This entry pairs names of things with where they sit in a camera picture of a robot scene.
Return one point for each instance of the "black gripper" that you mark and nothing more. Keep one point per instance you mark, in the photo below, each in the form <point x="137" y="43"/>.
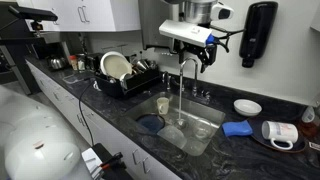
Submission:
<point x="195" y="48"/>

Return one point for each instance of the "chrome gooseneck faucet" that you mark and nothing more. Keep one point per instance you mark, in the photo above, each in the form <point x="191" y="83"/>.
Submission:
<point x="196" y="71"/>

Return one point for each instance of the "chrome side sprayer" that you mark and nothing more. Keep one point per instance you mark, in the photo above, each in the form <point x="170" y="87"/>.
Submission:
<point x="167" y="81"/>

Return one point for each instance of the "steel cup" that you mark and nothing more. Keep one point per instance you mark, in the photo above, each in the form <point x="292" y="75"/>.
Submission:
<point x="142" y="65"/>

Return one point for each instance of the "steel paper towel dispenser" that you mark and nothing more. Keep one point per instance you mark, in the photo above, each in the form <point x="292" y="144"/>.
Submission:
<point x="156" y="23"/>

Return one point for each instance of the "stainless steel sink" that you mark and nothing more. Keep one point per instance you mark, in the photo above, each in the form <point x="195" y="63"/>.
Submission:
<point x="200" y="111"/>

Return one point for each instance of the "cream mug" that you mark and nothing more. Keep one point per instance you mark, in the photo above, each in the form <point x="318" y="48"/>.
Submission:
<point x="163" y="105"/>

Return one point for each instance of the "black dish rack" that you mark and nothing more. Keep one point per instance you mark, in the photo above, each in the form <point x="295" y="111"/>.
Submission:
<point x="133" y="85"/>

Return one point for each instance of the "clear glass bowl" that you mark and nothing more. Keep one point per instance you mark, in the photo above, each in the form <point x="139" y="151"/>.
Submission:
<point x="202" y="129"/>

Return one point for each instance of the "small white bowl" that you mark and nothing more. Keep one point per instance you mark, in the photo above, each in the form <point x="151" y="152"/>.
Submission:
<point x="126" y="80"/>

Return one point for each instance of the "blue plate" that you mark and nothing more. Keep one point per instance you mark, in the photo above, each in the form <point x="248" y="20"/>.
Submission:
<point x="150" y="123"/>

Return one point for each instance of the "large white plate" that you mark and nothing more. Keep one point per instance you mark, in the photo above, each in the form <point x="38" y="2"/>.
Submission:
<point x="116" y="65"/>

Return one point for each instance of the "clear glass lid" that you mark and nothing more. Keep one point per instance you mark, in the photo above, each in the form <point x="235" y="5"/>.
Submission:
<point x="171" y="136"/>

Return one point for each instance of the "blue sponge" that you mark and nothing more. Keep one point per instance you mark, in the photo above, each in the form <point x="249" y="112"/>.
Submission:
<point x="237" y="128"/>

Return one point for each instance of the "dark round plate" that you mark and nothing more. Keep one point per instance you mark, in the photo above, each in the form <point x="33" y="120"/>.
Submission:
<point x="256" y="138"/>

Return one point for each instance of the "white upper cabinet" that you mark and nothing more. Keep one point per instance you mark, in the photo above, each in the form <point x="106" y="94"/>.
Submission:
<point x="100" y="15"/>

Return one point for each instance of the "white lower cabinets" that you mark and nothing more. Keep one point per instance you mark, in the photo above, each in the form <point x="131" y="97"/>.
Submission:
<point x="110" y="133"/>

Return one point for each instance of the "clear spice jar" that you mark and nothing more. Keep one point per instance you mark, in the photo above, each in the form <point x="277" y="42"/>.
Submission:
<point x="81" y="63"/>

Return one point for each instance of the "white printed mug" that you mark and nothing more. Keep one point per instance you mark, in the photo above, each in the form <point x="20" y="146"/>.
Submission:
<point x="280" y="132"/>

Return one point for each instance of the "red lid spice jar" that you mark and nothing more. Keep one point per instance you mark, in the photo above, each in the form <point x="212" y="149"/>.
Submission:
<point x="73" y="62"/>

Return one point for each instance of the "clear plastic lid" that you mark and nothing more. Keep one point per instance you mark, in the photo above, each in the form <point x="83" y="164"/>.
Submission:
<point x="74" y="78"/>

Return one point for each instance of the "amber dish soap bottle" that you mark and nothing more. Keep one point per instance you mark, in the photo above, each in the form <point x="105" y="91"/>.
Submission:
<point x="309" y="115"/>

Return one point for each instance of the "black box with red clip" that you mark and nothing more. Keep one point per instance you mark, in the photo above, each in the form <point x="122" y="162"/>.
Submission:
<point x="106" y="163"/>

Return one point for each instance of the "steel kettle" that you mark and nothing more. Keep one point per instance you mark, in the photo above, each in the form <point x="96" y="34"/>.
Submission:
<point x="57" y="62"/>

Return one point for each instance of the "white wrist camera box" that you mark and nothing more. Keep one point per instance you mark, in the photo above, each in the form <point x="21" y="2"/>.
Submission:
<point x="185" y="31"/>

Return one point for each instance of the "black wall soap dispenser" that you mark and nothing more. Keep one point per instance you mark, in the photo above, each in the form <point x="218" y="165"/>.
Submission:
<point x="257" y="30"/>

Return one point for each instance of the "black stereo camera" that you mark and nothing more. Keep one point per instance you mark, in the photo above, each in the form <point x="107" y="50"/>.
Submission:
<point x="33" y="13"/>

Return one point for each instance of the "black camera stand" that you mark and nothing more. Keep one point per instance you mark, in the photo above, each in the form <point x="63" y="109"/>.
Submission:
<point x="16" y="36"/>

